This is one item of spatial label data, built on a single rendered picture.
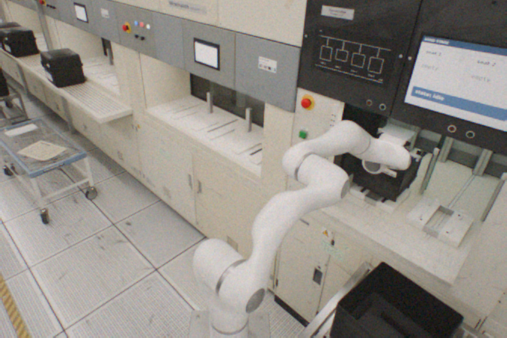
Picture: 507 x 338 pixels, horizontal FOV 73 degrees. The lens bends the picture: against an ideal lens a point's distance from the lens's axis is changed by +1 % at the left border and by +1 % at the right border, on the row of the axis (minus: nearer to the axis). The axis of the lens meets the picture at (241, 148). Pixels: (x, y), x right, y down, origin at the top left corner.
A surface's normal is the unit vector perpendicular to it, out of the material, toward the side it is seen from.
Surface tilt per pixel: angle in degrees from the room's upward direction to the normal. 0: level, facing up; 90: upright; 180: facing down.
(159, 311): 0
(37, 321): 0
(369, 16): 90
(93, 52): 90
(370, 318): 0
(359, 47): 90
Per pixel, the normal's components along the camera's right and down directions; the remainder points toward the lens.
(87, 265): 0.02, -0.86
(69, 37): 0.70, 0.37
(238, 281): -0.25, -0.53
